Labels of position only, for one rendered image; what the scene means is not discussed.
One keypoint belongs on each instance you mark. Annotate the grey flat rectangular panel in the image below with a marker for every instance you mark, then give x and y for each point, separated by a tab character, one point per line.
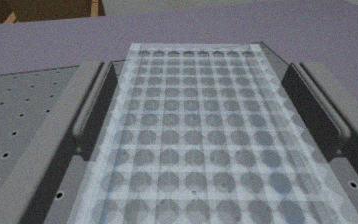
27	97

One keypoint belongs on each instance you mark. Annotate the clear well plate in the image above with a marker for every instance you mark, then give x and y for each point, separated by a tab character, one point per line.
213	105

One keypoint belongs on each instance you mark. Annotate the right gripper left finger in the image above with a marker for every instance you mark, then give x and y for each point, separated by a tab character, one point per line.
70	129

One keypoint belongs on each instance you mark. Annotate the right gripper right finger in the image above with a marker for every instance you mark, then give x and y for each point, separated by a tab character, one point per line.
328	110

